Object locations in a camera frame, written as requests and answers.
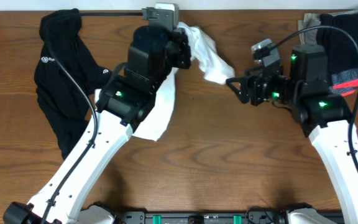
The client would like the white t-shirt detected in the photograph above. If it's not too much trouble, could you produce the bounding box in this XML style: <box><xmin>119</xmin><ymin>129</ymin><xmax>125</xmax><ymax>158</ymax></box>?
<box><xmin>94</xmin><ymin>21</ymin><xmax>236</xmax><ymax>142</ymax></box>

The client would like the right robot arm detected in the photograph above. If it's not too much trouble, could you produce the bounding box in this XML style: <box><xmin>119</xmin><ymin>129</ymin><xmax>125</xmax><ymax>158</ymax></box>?
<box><xmin>226</xmin><ymin>44</ymin><xmax>358</xmax><ymax>223</ymax></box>

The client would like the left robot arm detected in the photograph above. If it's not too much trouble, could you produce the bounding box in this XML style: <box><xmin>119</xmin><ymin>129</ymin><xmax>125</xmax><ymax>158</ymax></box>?
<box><xmin>3</xmin><ymin>26</ymin><xmax>191</xmax><ymax>224</ymax></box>

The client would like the black folded shorts red trim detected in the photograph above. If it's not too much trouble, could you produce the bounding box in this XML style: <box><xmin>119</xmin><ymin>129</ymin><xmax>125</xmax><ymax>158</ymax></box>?
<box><xmin>316</xmin><ymin>14</ymin><xmax>358</xmax><ymax>96</ymax></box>

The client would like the black t-shirt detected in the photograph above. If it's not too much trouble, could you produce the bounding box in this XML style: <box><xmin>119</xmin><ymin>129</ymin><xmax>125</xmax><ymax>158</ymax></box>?
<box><xmin>34</xmin><ymin>9</ymin><xmax>112</xmax><ymax>158</ymax></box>

